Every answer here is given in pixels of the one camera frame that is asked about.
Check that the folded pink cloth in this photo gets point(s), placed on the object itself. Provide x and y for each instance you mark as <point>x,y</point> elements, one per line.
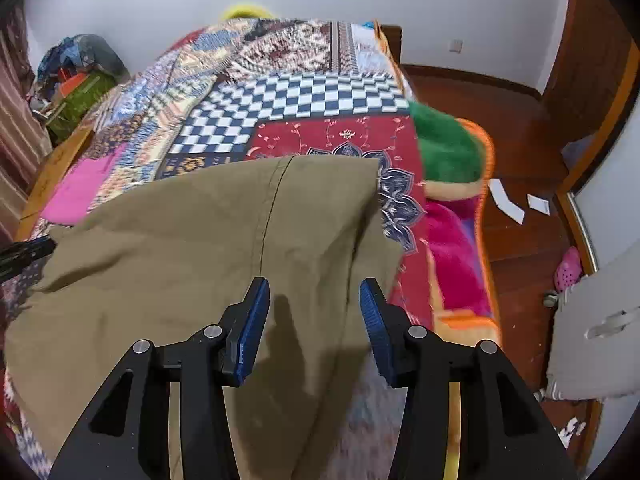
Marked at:
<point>80,190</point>

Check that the patchwork printed blanket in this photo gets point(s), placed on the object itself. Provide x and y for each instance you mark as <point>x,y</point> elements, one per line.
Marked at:
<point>300,95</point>

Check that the colourful fleece blanket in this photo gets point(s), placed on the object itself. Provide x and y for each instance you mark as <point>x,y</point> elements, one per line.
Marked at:
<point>450,255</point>

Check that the pink shoe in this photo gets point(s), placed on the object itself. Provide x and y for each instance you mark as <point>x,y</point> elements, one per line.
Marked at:
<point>569,267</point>

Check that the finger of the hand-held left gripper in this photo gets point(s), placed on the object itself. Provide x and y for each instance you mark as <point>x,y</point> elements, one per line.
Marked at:
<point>27,254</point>

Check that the grey cloth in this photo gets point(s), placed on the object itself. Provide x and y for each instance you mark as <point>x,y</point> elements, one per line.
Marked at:
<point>595,340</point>

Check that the pile of plastic bags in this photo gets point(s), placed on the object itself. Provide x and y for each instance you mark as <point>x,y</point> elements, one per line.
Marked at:
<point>85,52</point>

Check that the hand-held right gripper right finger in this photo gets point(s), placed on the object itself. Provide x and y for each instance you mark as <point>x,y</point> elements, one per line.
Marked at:
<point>375,332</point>

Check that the white wall socket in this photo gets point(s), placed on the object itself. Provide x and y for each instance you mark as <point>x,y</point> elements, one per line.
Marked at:
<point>455,45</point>

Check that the pale patterned bedsheet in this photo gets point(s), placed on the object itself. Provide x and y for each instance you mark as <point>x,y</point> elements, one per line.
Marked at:
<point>365,435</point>

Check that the yellow pillow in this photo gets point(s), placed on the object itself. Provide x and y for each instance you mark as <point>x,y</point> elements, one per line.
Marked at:
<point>247,11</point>

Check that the khaki pants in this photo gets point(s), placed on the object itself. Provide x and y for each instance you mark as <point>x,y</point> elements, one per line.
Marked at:
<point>175,260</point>

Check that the green box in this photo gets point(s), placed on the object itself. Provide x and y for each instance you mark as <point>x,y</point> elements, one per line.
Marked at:
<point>82,97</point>

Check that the white wardrobe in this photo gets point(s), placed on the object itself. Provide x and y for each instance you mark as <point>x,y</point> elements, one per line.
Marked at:
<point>607,195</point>

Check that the brown wooden door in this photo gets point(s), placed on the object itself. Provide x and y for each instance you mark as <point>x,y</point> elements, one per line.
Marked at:
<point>585,50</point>

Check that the white paper sheet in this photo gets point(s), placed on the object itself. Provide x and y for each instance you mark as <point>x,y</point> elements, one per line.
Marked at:
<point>506,201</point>
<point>538,203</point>

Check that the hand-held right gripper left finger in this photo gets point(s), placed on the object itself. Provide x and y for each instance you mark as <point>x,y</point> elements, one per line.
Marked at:
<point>252,332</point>

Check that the striped curtain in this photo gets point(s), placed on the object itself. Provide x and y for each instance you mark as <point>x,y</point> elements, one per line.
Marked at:
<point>17,125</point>

